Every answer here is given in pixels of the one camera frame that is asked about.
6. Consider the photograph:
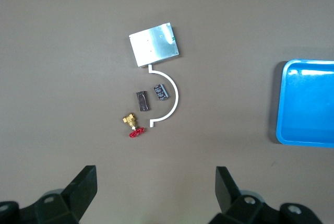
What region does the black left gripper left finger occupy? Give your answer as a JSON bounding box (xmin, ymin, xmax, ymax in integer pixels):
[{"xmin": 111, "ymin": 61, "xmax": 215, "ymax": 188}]
[{"xmin": 0, "ymin": 165, "xmax": 98, "ymax": 224}]

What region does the white curved plastic bracket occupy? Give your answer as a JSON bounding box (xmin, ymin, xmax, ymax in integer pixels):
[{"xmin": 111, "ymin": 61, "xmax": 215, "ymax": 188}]
[{"xmin": 148, "ymin": 64, "xmax": 180, "ymax": 128}]

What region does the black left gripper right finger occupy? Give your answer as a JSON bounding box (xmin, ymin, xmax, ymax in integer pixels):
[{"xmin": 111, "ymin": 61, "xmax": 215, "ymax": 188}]
[{"xmin": 208, "ymin": 166, "xmax": 323, "ymax": 224}]

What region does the brown table mat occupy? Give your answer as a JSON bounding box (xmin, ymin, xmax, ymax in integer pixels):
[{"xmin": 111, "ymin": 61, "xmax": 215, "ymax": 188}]
[{"xmin": 0, "ymin": 0, "xmax": 334, "ymax": 224}]

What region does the brass valve with red handle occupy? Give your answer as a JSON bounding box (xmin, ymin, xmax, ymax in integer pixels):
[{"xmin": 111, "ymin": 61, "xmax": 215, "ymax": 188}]
[{"xmin": 122, "ymin": 113, "xmax": 146, "ymax": 139}]

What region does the blue plastic tray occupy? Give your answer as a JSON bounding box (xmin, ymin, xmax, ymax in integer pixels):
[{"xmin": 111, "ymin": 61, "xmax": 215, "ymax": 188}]
[{"xmin": 276, "ymin": 58, "xmax": 334, "ymax": 148}]

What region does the silver metal plate module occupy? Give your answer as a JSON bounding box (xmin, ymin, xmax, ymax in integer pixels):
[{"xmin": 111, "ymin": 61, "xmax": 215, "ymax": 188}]
[{"xmin": 128, "ymin": 22, "xmax": 181, "ymax": 69}]

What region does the small black capacitor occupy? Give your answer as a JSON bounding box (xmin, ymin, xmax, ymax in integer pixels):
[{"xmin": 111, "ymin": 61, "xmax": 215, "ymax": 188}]
[
  {"xmin": 153, "ymin": 84, "xmax": 169, "ymax": 102},
  {"xmin": 135, "ymin": 90, "xmax": 151, "ymax": 112}
]

